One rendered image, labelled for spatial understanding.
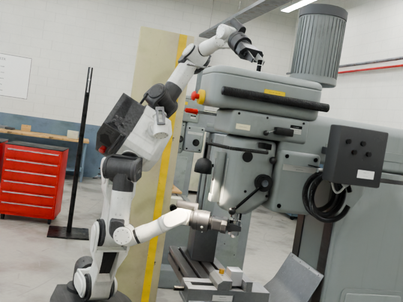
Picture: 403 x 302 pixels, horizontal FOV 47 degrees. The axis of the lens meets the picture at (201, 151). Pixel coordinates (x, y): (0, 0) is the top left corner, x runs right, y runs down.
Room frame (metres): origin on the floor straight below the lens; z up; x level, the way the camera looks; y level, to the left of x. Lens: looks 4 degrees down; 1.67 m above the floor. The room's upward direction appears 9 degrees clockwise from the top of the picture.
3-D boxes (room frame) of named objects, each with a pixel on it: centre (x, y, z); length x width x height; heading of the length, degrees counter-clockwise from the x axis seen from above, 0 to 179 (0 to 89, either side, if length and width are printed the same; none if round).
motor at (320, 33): (2.02, -0.43, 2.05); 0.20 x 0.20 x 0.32
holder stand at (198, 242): (2.47, -0.07, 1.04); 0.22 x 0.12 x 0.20; 8
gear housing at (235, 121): (1.97, -0.23, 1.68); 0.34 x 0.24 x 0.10; 105
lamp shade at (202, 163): (1.87, -0.02, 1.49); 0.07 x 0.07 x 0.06
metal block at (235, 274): (1.88, -0.21, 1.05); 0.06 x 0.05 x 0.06; 15
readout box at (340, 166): (1.71, -0.57, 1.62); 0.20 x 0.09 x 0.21; 105
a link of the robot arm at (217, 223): (1.97, -0.10, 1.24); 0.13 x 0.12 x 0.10; 173
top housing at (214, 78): (1.96, -0.20, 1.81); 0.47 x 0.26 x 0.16; 105
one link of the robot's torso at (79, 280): (2.53, 0.47, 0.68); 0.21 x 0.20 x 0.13; 28
